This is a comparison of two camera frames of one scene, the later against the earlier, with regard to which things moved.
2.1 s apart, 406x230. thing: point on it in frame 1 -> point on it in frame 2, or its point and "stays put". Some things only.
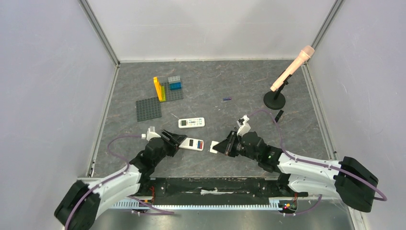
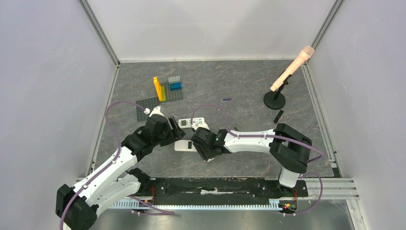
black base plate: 212,190 stays put
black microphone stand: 275,100 stays put
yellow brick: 158,88 stays put
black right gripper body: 232,144 -> 199,139
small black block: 278,115 stays put
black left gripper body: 169,149 -> 171,135
